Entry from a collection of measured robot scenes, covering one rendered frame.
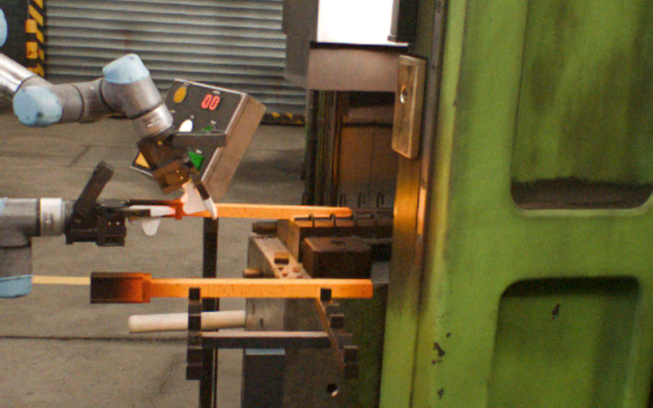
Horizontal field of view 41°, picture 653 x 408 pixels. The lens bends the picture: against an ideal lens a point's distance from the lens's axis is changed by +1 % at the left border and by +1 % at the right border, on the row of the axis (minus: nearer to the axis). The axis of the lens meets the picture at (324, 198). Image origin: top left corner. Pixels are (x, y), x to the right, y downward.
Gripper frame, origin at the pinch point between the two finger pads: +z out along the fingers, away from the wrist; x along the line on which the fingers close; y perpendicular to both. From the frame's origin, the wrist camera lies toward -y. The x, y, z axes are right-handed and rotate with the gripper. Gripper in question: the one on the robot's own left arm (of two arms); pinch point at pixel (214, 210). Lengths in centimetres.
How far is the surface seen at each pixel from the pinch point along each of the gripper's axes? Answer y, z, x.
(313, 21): -33.5, -26.3, 9.9
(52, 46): 54, 0, -809
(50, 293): 83, 69, -236
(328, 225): -18.9, 12.5, 7.5
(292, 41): -31.2, -22.2, -5.7
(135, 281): 16.7, -7.7, 39.4
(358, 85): -36.7, -10.8, 7.9
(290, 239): -11.0, 13.7, 0.3
